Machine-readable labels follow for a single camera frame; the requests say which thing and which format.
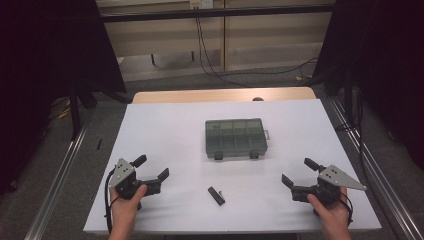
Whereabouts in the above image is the black floor cable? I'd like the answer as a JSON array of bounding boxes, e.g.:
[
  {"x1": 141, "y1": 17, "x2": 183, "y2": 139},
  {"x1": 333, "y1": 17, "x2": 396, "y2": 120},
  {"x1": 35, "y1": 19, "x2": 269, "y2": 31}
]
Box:
[{"x1": 334, "y1": 94, "x2": 372, "y2": 188}]

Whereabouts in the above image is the grey plastic compartment box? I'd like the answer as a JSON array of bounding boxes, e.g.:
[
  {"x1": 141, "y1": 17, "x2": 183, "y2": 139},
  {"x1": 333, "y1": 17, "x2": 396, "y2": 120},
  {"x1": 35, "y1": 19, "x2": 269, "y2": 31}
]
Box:
[{"x1": 204, "y1": 117, "x2": 271, "y2": 161}]

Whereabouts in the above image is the white wall outlet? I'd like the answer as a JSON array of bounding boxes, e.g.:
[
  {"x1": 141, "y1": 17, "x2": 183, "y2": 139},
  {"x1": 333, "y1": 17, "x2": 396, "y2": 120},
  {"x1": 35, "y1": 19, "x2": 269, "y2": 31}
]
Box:
[{"x1": 189, "y1": 0, "x2": 214, "y2": 10}]

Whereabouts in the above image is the metal floor rail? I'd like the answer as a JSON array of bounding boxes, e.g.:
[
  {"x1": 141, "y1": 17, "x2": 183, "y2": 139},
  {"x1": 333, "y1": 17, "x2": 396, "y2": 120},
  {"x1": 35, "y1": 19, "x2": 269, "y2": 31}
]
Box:
[
  {"x1": 328, "y1": 96, "x2": 424, "y2": 240},
  {"x1": 24, "y1": 116, "x2": 93, "y2": 240}
]

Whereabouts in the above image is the black curtain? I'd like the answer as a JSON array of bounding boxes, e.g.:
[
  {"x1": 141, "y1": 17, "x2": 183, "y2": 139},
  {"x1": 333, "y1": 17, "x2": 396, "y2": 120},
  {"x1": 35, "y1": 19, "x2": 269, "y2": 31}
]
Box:
[
  {"x1": 312, "y1": 0, "x2": 424, "y2": 172},
  {"x1": 0, "y1": 0, "x2": 128, "y2": 195}
]

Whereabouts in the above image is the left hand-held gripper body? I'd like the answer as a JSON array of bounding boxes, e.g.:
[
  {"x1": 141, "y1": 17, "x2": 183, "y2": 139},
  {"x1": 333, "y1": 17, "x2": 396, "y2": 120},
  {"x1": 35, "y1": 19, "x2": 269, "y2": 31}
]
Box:
[{"x1": 108, "y1": 157, "x2": 163, "y2": 202}]

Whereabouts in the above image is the person's right hand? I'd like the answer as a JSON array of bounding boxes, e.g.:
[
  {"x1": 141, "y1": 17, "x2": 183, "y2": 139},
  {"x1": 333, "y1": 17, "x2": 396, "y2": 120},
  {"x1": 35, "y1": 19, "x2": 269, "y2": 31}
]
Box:
[{"x1": 306, "y1": 186, "x2": 351, "y2": 228}]

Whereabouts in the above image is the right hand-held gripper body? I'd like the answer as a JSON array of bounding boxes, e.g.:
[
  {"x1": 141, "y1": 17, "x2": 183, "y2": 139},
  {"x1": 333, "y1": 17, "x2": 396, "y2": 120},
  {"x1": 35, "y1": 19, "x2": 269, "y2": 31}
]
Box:
[{"x1": 290, "y1": 164, "x2": 368, "y2": 207}]

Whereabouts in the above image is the black horizontal bar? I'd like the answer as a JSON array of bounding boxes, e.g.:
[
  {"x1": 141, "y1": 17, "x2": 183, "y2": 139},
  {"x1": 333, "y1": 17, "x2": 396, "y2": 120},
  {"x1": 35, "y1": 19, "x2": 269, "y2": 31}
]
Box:
[{"x1": 99, "y1": 3, "x2": 336, "y2": 24}]

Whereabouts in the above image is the white table sheet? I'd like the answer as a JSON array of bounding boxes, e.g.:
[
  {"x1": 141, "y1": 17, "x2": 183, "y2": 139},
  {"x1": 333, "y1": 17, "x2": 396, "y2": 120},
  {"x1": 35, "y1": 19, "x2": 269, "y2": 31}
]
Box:
[{"x1": 83, "y1": 98, "x2": 383, "y2": 234}]

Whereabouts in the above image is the small black stick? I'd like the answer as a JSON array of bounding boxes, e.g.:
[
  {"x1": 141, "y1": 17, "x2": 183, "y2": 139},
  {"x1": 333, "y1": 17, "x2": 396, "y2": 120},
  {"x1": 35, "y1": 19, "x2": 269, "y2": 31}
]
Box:
[{"x1": 207, "y1": 186, "x2": 226, "y2": 207}]

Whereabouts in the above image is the person's left hand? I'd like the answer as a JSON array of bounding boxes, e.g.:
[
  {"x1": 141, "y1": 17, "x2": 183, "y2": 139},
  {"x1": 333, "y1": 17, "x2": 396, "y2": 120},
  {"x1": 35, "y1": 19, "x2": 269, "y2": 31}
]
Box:
[{"x1": 109, "y1": 183, "x2": 148, "y2": 224}]

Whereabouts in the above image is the black wall cable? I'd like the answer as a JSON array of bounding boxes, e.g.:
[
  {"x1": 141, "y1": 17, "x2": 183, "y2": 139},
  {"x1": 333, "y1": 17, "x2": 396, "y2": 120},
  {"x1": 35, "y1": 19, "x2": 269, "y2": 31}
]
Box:
[{"x1": 194, "y1": 17, "x2": 320, "y2": 89}]

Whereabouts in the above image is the black metal stand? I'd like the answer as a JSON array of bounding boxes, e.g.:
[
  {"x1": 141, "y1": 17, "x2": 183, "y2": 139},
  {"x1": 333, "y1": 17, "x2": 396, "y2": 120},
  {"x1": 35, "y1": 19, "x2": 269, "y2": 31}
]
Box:
[
  {"x1": 67, "y1": 78, "x2": 83, "y2": 141},
  {"x1": 343, "y1": 66, "x2": 355, "y2": 128}
]

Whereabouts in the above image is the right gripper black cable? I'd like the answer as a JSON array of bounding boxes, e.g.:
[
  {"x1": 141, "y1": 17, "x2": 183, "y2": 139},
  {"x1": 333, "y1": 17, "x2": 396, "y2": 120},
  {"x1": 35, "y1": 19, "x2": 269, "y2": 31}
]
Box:
[{"x1": 339, "y1": 191, "x2": 354, "y2": 228}]

